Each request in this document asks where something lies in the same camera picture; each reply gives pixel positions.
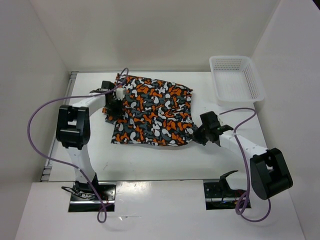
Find orange camouflage shorts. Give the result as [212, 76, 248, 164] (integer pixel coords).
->
[102, 75, 198, 147]

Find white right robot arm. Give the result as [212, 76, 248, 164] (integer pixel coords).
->
[193, 111, 293, 200]

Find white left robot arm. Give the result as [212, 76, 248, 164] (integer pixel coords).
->
[56, 81, 126, 200]

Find white perforated plastic basket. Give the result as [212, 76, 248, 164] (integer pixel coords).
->
[209, 55, 266, 106]

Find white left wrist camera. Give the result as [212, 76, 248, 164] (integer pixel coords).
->
[115, 87, 127, 101]

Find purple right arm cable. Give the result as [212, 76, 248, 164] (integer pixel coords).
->
[217, 107, 272, 223]

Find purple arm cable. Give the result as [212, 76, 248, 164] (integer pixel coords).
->
[217, 107, 272, 223]
[26, 67, 130, 223]

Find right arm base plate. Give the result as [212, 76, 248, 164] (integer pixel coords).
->
[203, 181, 245, 211]

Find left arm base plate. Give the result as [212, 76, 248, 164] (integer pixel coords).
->
[65, 182, 116, 213]

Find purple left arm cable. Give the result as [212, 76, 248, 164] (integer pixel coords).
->
[26, 67, 130, 223]

